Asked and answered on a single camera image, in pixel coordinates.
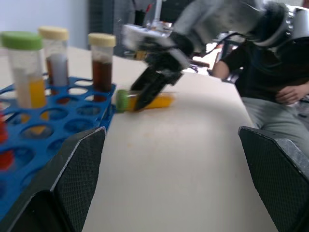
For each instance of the cream-capped tube, dark brown liquid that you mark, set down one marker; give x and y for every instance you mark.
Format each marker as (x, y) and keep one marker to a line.
(102, 72)

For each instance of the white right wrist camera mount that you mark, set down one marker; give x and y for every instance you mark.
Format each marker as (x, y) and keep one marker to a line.
(142, 35)

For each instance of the blue test tube rack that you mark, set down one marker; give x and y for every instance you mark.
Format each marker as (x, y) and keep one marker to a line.
(72, 113)

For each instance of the cream-capped tube, grey-brown liquid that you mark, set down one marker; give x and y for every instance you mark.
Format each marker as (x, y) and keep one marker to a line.
(56, 65)

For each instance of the red test tube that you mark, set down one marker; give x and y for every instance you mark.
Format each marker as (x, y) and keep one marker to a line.
(3, 159)

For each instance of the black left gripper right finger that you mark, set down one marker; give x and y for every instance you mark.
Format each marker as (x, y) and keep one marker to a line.
(277, 174)

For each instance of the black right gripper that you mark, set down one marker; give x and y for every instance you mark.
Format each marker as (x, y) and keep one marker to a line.
(164, 62)

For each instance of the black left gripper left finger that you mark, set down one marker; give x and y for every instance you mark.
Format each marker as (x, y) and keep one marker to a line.
(79, 169)

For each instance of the black pen holder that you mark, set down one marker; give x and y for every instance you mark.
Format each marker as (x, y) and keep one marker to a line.
(140, 17)

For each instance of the seated person in dark sweater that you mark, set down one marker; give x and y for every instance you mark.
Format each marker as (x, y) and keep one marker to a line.
(260, 72)

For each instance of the green-capped tube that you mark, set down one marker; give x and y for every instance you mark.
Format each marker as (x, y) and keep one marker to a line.
(164, 100)
(26, 72)

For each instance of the person's bare hand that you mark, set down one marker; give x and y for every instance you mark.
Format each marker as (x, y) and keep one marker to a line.
(290, 94)

